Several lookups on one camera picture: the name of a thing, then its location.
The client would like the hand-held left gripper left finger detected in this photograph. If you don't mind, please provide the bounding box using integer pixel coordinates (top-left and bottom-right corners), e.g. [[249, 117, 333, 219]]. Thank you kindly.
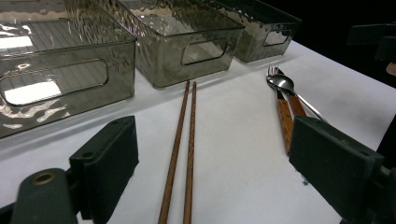
[[68, 115, 140, 224]]

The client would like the white table cover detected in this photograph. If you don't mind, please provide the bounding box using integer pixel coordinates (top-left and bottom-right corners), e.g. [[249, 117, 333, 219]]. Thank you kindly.
[[0, 40, 396, 224]]

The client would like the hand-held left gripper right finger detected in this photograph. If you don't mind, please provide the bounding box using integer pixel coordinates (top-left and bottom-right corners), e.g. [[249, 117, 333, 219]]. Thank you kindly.
[[289, 115, 386, 222]]

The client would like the smoky clear plastic bin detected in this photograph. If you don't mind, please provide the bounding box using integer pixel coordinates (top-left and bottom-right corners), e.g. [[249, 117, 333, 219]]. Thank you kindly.
[[96, 0, 246, 89], [0, 0, 137, 139], [202, 0, 303, 63]]

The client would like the brown wooden chopstick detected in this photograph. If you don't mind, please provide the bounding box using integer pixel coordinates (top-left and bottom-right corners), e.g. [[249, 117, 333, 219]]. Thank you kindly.
[[157, 79, 191, 224], [182, 80, 198, 224]]

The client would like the metal spoon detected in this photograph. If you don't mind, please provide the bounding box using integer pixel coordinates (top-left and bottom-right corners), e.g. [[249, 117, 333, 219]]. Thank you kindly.
[[266, 74, 330, 124]]

